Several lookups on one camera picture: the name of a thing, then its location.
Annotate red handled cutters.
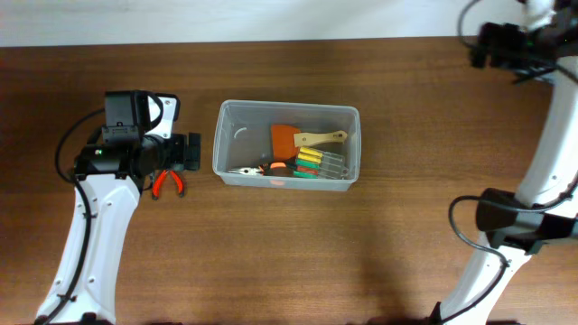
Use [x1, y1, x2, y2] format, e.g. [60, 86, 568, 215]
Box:
[151, 168, 187, 201]

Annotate orange black needle-nose pliers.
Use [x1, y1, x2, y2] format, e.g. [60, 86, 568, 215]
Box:
[228, 162, 297, 177]

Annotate orange scraper wooden handle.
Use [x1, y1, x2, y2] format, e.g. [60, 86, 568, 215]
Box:
[270, 125, 348, 161]

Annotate screwdriver set clear case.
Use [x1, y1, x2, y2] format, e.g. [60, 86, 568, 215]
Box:
[294, 147, 349, 180]

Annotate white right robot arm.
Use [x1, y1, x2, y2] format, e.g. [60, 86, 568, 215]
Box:
[427, 0, 577, 324]

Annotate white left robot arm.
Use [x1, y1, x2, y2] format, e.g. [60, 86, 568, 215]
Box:
[34, 90, 200, 324]

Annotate clear plastic container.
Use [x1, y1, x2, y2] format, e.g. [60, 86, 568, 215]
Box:
[212, 99, 361, 191]

